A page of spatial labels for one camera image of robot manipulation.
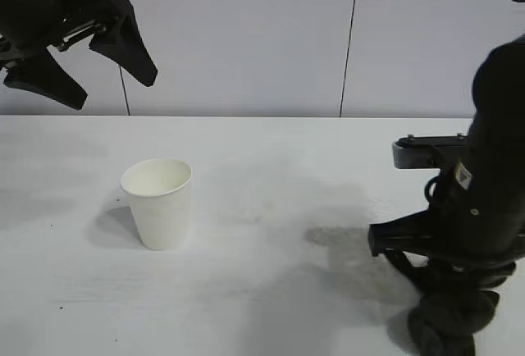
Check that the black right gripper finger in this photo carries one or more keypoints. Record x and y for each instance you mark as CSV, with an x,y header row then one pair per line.
x,y
414,274
494,278

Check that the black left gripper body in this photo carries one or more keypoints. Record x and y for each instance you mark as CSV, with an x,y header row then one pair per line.
x,y
33,7

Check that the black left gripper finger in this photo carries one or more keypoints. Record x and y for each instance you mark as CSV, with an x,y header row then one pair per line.
x,y
49,81
129,48

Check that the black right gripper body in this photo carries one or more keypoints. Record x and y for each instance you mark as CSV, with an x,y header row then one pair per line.
x,y
484,225

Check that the dark grey purple cloth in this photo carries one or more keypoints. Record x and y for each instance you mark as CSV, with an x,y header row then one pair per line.
x,y
447,323

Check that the white paper cup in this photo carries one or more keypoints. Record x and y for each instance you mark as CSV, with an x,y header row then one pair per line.
x,y
160,216

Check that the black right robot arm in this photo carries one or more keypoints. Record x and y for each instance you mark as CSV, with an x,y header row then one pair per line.
x,y
504,89

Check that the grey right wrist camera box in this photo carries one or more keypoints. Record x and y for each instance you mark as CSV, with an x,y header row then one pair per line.
x,y
426,153

